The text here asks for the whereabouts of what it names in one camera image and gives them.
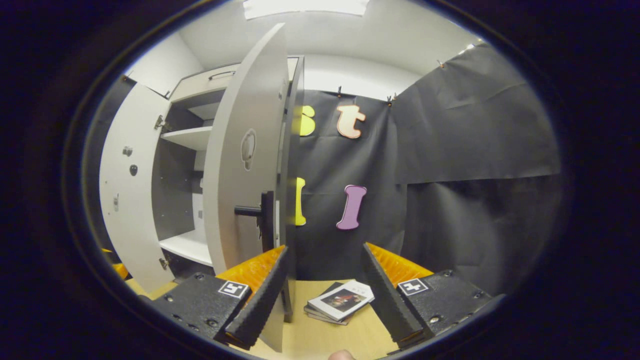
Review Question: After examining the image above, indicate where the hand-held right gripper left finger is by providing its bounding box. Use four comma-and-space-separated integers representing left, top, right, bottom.
152, 245, 291, 351

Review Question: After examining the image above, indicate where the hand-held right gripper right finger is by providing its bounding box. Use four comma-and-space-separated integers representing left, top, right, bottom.
361, 243, 493, 350

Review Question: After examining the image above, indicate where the white cabinet door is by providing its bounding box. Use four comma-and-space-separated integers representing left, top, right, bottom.
99, 82, 175, 295
202, 22, 301, 353

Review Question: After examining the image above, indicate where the white and grey cabinet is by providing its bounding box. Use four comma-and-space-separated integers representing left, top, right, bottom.
152, 56, 306, 323

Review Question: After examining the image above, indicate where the white cabinet drawer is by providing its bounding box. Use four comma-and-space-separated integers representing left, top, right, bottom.
170, 64, 241, 103

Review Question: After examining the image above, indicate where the white picture-cover book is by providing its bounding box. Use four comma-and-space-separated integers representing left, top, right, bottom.
307, 280, 375, 321

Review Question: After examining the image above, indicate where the grey book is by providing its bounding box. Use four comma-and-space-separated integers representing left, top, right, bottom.
304, 281, 351, 326

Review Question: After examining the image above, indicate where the large ceiling light panel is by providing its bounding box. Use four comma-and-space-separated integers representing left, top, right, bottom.
243, 0, 371, 20

